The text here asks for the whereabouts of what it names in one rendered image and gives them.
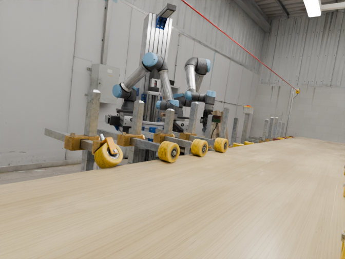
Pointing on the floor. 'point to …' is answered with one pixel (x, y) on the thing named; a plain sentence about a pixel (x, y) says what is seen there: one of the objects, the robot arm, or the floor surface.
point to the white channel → (332, 6)
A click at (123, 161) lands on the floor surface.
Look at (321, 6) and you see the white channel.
